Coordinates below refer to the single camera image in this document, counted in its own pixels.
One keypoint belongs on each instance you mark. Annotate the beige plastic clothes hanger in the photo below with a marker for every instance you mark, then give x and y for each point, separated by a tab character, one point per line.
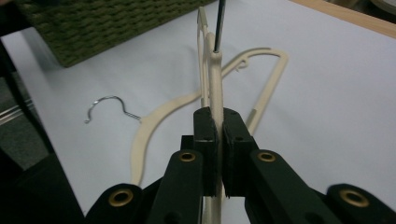
149	124
215	87

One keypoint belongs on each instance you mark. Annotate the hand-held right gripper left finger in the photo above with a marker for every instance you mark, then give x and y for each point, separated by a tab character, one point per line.
205	140

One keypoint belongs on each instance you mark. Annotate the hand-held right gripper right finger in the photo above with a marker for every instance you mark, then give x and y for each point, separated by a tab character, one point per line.
238	146

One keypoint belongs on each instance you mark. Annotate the aluminium rail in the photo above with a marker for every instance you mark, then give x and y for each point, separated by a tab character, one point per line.
12	113

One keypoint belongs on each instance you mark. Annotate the green woven basket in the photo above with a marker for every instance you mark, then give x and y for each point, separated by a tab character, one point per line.
93	28

